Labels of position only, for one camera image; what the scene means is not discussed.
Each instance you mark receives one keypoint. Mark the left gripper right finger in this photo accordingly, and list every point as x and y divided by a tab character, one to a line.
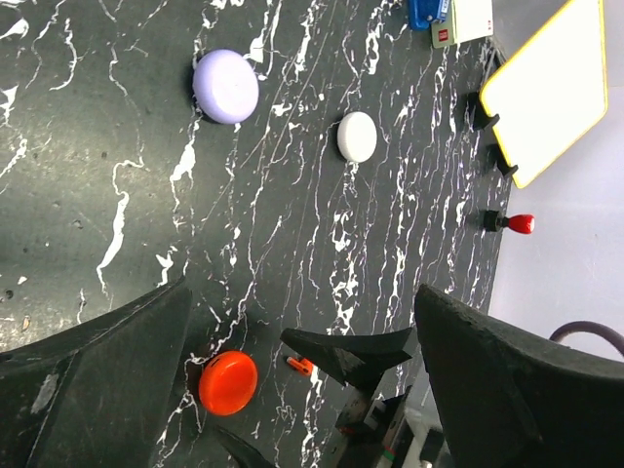
509	398

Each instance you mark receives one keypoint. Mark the red stamp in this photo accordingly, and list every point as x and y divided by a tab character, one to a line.
495	221

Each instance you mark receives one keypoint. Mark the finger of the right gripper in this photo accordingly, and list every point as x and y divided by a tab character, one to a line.
357	360
243	453

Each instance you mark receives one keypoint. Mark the white earbud charging case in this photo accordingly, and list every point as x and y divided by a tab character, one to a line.
356	137

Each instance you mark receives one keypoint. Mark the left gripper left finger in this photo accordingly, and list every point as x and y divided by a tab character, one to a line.
96	394

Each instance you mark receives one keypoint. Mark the red earbud left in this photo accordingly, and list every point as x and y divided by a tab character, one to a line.
301	365

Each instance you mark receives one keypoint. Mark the purple earbud charging case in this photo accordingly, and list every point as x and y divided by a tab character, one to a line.
225	86

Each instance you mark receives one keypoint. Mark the red earbud charging case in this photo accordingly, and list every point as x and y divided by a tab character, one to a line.
227	383

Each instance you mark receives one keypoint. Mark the white cardboard box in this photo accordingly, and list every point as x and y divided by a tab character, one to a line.
466	20

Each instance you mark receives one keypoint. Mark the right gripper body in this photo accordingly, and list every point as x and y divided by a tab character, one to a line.
403	431

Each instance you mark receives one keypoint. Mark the small whiteboard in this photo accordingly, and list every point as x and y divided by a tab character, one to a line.
548	94

